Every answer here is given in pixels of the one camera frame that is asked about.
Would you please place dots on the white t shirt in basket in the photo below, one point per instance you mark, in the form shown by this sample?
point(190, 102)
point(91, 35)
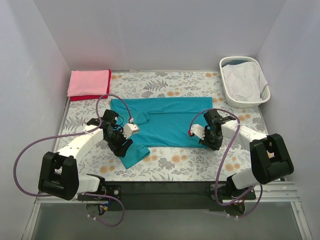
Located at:
point(245, 81)

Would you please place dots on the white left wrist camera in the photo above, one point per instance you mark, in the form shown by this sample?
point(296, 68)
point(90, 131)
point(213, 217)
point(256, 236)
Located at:
point(130, 129)

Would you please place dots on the teal t shirt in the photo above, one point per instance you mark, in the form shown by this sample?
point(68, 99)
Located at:
point(163, 122)

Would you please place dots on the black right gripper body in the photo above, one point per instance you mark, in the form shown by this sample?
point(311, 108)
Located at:
point(207, 142)

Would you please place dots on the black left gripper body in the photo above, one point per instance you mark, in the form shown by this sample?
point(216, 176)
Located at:
point(122, 147)

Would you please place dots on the aluminium frame rail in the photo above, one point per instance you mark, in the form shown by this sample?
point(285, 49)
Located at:
point(172, 211)

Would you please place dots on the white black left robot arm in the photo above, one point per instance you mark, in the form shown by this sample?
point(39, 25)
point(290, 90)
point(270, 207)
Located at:
point(59, 175)

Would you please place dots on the red folded t shirt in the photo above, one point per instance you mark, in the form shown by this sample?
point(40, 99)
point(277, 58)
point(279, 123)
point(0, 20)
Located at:
point(100, 96)

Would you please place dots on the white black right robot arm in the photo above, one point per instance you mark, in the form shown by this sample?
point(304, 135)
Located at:
point(269, 157)

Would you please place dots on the pink folded t shirt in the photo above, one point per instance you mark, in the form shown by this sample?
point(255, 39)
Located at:
point(88, 82)

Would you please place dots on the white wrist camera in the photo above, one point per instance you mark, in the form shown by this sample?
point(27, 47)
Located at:
point(130, 129)
point(197, 130)

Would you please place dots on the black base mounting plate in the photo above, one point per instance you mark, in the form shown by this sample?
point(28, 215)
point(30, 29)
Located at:
point(163, 195)

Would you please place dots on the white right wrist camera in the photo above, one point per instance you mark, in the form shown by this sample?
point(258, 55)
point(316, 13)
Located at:
point(197, 130)

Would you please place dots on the white laundry basket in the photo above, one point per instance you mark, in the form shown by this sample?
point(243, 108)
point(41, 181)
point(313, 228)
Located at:
point(233, 60)

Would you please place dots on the floral table mat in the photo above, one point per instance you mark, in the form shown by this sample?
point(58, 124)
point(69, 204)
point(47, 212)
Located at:
point(173, 163)

